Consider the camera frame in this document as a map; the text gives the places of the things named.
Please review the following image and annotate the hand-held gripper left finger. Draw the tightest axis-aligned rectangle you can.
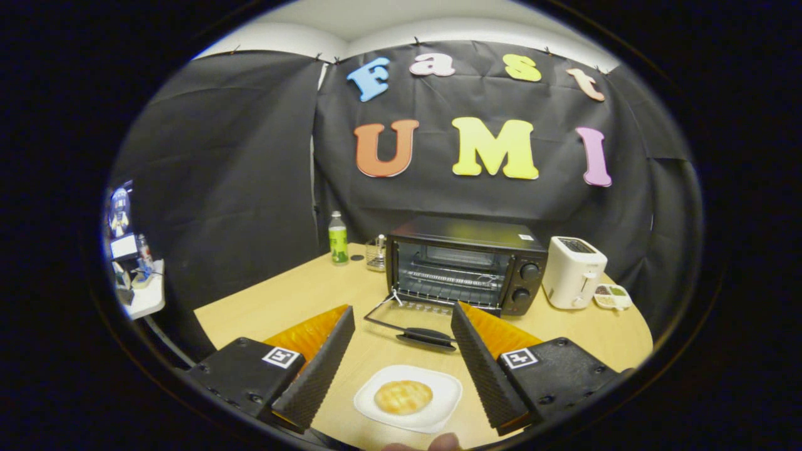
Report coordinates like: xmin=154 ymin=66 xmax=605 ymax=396
xmin=187 ymin=304 xmax=357 ymax=433

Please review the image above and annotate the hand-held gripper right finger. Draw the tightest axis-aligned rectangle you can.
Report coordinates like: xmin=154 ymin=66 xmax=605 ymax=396
xmin=450 ymin=301 xmax=633 ymax=437

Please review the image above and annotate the round bread roll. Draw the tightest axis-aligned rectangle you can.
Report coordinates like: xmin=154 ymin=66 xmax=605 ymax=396
xmin=374 ymin=380 xmax=434 ymax=416

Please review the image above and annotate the black toaster oven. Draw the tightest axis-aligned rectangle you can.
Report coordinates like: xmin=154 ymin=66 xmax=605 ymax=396
xmin=363 ymin=215 xmax=550 ymax=351

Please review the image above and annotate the white pop-up toaster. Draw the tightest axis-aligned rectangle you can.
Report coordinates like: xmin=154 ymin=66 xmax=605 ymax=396
xmin=542 ymin=236 xmax=608 ymax=310

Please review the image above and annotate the white square plate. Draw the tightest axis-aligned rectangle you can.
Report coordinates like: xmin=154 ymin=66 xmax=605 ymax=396
xmin=353 ymin=365 xmax=463 ymax=434

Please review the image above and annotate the clear glass jar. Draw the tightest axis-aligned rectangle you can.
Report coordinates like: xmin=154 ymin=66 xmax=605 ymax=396
xmin=366 ymin=235 xmax=387 ymax=272

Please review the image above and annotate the green label plastic bottle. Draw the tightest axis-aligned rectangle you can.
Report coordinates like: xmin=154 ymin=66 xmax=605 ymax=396
xmin=328 ymin=211 xmax=349 ymax=266

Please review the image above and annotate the white seasoning tray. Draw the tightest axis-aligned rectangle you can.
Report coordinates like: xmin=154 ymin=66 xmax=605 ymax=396
xmin=593 ymin=283 xmax=633 ymax=311

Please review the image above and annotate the white side table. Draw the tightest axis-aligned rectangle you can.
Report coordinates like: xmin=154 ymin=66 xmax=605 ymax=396
xmin=122 ymin=259 xmax=167 ymax=320

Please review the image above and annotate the blue wall poster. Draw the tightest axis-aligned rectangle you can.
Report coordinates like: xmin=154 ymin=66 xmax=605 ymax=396
xmin=108 ymin=187 xmax=132 ymax=239

